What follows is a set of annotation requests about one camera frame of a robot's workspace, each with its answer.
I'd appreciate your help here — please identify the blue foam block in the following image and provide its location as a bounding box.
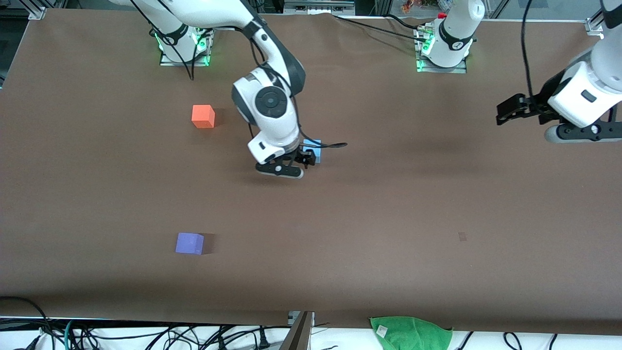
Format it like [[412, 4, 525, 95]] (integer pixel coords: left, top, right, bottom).
[[302, 139, 322, 164]]

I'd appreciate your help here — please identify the orange foam block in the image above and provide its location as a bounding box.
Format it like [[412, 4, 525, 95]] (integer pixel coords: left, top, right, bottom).
[[191, 105, 216, 129]]

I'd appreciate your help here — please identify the purple foam block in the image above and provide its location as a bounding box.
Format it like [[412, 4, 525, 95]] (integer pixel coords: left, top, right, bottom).
[[175, 232, 205, 256]]

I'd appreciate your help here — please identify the brown paper table cover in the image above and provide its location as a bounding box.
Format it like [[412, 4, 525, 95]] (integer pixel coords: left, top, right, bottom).
[[0, 9, 622, 336]]

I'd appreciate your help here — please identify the green microfibre cloth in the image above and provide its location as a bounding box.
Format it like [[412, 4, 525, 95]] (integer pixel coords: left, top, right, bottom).
[[369, 316, 453, 350]]

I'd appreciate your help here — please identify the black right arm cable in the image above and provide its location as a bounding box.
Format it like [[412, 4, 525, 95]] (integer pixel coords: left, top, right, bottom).
[[129, 0, 348, 151]]

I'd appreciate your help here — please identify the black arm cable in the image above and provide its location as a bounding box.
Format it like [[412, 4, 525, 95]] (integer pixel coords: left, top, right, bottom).
[[521, 0, 538, 99], [129, 0, 348, 151]]

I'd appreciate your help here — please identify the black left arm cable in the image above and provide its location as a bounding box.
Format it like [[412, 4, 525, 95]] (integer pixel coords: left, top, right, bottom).
[[521, 0, 538, 99]]

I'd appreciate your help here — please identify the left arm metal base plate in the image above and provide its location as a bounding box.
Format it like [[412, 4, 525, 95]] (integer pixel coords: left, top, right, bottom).
[[415, 27, 468, 74]]

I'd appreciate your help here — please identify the short black base cable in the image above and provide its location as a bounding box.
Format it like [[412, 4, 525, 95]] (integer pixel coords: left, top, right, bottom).
[[385, 13, 428, 31]]

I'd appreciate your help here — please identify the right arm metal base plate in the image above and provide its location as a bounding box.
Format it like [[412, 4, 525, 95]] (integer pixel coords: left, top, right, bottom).
[[159, 27, 210, 67]]

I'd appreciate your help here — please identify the long black base cable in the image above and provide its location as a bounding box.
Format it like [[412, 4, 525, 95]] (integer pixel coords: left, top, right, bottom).
[[332, 14, 422, 38]]

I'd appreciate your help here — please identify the grey metal post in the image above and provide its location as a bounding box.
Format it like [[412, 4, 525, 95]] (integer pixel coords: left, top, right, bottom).
[[278, 311, 315, 350]]

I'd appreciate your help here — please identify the black looped floor cable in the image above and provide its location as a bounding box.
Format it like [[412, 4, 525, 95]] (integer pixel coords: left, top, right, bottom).
[[0, 296, 52, 350]]

